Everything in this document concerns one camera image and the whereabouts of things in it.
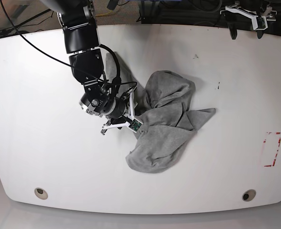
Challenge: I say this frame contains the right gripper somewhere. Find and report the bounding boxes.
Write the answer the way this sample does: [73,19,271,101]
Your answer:
[79,81,143,129]

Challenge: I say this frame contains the grey T-shirt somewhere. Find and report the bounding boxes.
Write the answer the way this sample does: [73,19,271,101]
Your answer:
[105,51,217,174]

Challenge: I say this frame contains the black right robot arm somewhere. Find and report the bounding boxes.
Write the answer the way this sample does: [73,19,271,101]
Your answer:
[43,0,142,134]

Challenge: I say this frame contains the red tape rectangle marking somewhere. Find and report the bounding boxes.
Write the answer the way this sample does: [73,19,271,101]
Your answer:
[261,132,281,167]

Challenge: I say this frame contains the left table grommet hole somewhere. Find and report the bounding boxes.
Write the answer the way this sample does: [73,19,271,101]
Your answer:
[34,188,48,200]

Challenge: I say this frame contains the table grommet hole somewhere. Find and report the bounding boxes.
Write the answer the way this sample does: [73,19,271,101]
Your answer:
[34,188,48,200]
[242,189,256,202]

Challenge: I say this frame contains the right table grommet hole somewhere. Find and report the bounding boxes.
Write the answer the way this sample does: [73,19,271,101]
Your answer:
[242,189,256,202]

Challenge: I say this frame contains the black stand legs on floor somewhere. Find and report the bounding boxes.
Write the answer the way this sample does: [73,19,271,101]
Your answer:
[0,9,54,38]

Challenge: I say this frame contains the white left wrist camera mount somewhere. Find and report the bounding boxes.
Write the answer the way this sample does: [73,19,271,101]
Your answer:
[220,0,277,31]

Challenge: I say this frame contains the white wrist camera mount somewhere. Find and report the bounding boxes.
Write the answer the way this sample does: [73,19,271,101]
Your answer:
[220,0,277,31]
[101,87,142,135]

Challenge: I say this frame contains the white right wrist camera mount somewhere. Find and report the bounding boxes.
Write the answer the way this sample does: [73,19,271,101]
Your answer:
[101,87,142,135]

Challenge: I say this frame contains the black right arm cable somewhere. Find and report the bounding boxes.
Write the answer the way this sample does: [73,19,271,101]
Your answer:
[0,0,138,101]

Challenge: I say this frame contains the yellow cable on floor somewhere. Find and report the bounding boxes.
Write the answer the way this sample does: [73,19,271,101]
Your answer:
[96,3,116,18]

